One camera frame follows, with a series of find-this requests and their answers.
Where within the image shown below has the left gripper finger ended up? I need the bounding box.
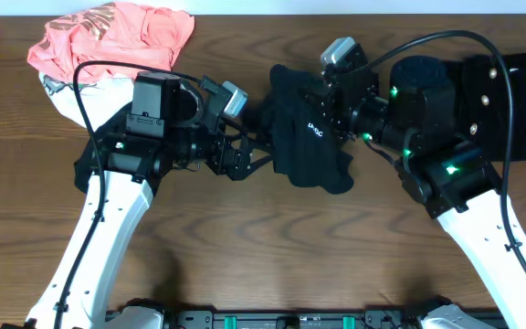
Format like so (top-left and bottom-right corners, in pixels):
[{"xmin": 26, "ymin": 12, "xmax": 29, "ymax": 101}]
[
  {"xmin": 239, "ymin": 154, "xmax": 272, "ymax": 176},
  {"xmin": 230, "ymin": 122, "xmax": 273, "ymax": 149}
]

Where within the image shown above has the black t-shirt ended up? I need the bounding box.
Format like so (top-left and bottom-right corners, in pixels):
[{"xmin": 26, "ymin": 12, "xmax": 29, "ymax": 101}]
[{"xmin": 241, "ymin": 64, "xmax": 354, "ymax": 195}]

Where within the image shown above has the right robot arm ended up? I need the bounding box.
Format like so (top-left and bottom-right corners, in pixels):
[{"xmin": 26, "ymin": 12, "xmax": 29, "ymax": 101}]
[{"xmin": 315, "ymin": 37, "xmax": 526, "ymax": 328}]

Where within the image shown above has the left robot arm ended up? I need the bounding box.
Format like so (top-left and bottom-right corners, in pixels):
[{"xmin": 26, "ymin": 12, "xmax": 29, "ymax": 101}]
[{"xmin": 24, "ymin": 69, "xmax": 258, "ymax": 328}]

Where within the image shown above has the black cardigan with gold buttons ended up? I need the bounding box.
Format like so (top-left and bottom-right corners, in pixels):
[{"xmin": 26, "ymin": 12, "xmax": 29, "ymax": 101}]
[{"xmin": 446, "ymin": 53, "xmax": 526, "ymax": 162}]

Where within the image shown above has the white printed shirt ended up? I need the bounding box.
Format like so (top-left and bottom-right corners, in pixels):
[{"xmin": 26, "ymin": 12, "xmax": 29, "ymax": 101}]
[{"xmin": 38, "ymin": 72, "xmax": 133, "ymax": 131}]

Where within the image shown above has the black garment under pile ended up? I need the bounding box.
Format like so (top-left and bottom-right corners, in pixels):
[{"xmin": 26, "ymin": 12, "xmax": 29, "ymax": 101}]
[{"xmin": 73, "ymin": 102, "xmax": 163, "ymax": 196}]

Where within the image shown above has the pink crumpled shirt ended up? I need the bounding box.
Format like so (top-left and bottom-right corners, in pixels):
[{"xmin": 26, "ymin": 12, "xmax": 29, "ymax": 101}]
[{"xmin": 26, "ymin": 2, "xmax": 195, "ymax": 82}]

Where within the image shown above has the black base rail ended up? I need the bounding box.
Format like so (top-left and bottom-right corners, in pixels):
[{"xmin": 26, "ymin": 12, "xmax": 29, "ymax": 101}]
[{"xmin": 105, "ymin": 297, "xmax": 510, "ymax": 329}]

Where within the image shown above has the left black cable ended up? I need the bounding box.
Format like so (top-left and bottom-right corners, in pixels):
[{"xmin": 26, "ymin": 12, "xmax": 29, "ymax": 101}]
[{"xmin": 52, "ymin": 60, "xmax": 203, "ymax": 329}]

